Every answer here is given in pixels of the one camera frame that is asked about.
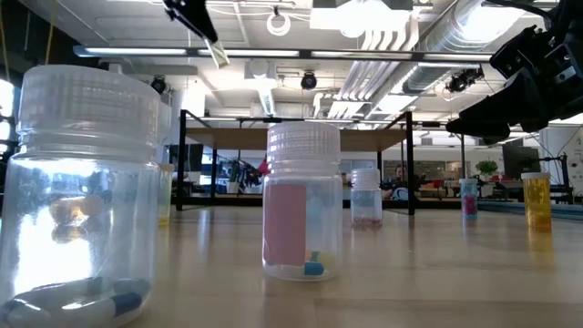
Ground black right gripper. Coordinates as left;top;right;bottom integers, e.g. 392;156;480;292
445;26;583;146

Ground amber vial white cap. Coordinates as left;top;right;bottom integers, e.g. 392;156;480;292
520;171;553;230

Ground blue vial pink pills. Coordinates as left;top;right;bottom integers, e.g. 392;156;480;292
458;178;479;220

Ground large clear bottle blue capsules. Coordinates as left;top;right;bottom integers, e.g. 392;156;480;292
0;64;161;328

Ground small clear bottle red pills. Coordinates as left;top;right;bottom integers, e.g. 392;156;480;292
350;168;384;228

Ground yellow-tinted clear vial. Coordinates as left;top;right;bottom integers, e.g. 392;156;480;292
159;162;176;227

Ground clear bottle pink label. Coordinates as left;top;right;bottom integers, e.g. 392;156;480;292
261;120;343;282

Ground black ceiling spotlight cluster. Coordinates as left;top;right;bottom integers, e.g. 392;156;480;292
445;67;486;95

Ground black monitor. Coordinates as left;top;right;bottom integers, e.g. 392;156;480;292
502;145;542;180

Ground green potted plant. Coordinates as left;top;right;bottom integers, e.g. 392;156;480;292
476;159;499;183

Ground white ceiling vent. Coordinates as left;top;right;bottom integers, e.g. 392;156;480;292
243;58;280;116

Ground black stand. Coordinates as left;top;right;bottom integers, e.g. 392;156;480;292
541;153;575;204

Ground blue strip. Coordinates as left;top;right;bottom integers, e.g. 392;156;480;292
476;200;583;222

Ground white ceiling pipes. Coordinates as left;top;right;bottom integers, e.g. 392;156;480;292
336;26;420;119

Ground black background frame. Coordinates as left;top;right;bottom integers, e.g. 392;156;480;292
412;118;468;201

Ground white cable coil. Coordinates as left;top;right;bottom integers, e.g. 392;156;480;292
266;6;292;37

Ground black table frame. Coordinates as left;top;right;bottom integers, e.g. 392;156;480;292
159;194;479;211

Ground wooden shelf black frame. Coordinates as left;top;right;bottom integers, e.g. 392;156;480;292
176;108;416;216

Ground yellow hanging cable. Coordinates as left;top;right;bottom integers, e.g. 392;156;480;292
44;0;58;65

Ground ceiling light rail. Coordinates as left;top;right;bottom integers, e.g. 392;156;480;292
72;44;496;64

